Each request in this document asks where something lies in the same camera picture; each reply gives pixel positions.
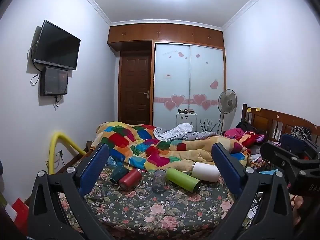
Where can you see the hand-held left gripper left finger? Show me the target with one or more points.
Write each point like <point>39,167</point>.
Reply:
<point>93,166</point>

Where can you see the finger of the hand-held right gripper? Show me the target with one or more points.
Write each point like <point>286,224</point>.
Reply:
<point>295,142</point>
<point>277,153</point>

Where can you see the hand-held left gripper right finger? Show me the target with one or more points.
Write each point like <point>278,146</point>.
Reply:
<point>225,166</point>

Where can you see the clear glass cup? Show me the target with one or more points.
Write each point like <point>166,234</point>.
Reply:
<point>160,182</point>

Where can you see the white cup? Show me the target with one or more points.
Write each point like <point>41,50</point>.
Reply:
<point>206,172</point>

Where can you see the dark green cup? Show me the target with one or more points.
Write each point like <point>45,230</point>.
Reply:
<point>118,175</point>

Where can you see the red cup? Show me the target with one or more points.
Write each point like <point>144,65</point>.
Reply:
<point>130,179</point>

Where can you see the person's right hand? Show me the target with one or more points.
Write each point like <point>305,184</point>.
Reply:
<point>298,210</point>

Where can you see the black dotted cloth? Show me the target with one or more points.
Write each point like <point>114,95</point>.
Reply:
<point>301,132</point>

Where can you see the light blue card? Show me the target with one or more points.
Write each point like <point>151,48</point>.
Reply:
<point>268,172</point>

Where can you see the red plush toy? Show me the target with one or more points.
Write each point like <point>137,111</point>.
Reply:
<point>251,138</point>

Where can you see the wooden headboard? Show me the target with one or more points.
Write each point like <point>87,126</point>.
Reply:
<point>272,121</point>

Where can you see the pink cloth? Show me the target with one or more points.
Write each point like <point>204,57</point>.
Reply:
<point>233,132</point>

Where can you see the yellow foam tube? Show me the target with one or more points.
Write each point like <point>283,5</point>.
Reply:
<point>53,150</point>

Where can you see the black bag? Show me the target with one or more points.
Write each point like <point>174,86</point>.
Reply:
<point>245,125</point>

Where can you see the bundle of dark twigs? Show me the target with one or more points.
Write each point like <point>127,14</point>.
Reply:
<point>208,127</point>

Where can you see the colourful patchwork blanket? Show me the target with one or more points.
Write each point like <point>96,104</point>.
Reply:
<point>140,142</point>

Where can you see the white appliance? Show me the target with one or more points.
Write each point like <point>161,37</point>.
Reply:
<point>186,122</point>

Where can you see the grey striped cloth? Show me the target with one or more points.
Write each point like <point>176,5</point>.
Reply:
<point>175,132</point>

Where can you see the standing fan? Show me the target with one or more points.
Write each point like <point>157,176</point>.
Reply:
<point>227,100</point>

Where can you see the floral bed sheet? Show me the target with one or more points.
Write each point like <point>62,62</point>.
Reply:
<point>160,212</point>

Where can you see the red box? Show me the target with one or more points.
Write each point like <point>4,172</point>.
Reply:
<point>20,211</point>

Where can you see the brown wooden door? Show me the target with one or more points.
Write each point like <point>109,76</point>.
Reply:
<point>135,90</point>

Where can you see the wardrobe with heart stickers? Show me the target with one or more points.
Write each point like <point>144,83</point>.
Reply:
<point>190,80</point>

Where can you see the small black monitor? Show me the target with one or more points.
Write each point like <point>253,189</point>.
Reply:
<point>53,81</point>

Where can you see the wooden overhead cabinet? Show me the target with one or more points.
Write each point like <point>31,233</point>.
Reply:
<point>165,33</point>

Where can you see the wall socket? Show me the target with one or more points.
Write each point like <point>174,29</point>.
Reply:
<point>60,153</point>

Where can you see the wall-mounted black television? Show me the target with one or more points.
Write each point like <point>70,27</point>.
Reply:
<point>58,46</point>

